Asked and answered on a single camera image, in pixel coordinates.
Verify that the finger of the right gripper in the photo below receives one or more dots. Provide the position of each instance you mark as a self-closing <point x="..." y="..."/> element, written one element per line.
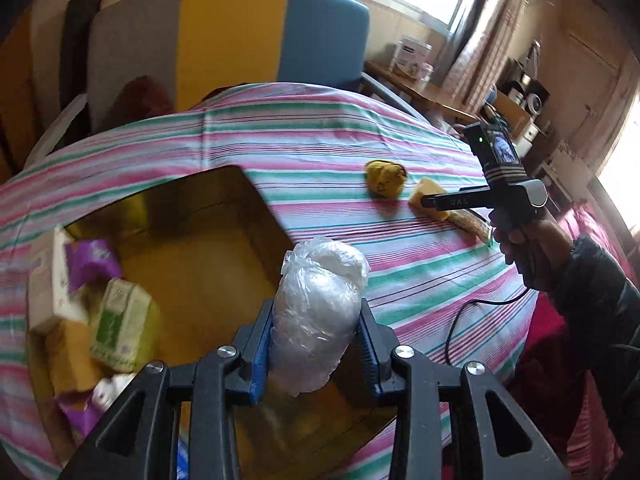
<point x="465" y="198"/>

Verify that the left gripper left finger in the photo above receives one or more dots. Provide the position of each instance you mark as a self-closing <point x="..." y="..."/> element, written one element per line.
<point x="232" y="375"/>

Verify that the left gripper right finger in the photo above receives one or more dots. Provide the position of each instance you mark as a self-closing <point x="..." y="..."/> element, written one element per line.
<point x="399" y="377"/>

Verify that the rice cracker snack packet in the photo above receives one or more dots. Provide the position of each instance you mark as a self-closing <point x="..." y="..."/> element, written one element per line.
<point x="472" y="223"/>

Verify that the yellow sponge block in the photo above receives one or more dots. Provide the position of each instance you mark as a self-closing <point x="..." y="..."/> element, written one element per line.
<point x="421" y="196"/>

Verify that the green white small box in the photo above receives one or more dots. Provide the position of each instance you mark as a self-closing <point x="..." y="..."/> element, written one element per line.
<point x="124" y="333"/>

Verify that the white plastic bag wad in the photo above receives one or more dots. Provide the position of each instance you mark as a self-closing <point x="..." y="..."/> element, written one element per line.
<point x="315" y="312"/>

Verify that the small white toy figure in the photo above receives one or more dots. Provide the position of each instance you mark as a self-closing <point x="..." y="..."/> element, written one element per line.
<point x="107" y="390"/>

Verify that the dark sleeve forearm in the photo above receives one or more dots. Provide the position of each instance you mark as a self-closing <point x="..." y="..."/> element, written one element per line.
<point x="601" y="308"/>

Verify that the person's right hand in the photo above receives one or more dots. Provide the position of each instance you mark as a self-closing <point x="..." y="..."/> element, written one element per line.
<point x="538" y="249"/>

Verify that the wooden side shelf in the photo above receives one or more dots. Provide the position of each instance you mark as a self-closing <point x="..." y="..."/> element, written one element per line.
<point x="426" y="96"/>

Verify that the gold metal tray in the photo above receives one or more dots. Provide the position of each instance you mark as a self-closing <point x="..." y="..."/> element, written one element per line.
<point x="208" y="250"/>

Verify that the striped bed sheet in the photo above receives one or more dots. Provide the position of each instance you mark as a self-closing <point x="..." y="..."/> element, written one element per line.
<point x="304" y="147"/>

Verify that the purple snack packet near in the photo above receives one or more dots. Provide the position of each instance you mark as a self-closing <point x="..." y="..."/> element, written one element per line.
<point x="80" y="411"/>

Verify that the purple snack packet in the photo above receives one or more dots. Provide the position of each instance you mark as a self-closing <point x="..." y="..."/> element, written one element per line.
<point x="90" y="261"/>
<point x="80" y="411"/>

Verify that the pink curtain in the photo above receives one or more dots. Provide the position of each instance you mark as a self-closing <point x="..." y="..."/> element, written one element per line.
<point x="482" y="57"/>

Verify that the white box on shelf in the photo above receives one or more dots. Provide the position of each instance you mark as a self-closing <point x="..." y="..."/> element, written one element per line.
<point x="410" y="57"/>

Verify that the brown sponge block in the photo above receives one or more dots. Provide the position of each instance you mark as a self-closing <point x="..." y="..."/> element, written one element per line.
<point x="71" y="367"/>

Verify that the purple snack packet far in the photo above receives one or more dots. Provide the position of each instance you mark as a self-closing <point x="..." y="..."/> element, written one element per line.
<point x="90" y="261"/>

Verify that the beige cardboard box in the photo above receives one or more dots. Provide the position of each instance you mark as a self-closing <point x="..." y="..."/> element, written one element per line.
<point x="49" y="297"/>

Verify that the dark red cloth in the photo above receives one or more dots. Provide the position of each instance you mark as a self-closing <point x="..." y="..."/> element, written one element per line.
<point x="142" y="98"/>

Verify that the white pillow edge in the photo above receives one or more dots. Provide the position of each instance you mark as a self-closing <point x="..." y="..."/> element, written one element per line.
<point x="56" y="131"/>

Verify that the grey yellow blue headboard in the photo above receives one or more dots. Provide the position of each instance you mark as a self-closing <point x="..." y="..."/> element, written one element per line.
<point x="193" y="47"/>

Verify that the black rolled mat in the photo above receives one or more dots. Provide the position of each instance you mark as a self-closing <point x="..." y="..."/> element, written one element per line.
<point x="73" y="72"/>

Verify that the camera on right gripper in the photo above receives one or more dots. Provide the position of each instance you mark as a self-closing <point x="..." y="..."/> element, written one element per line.
<point x="496" y="153"/>

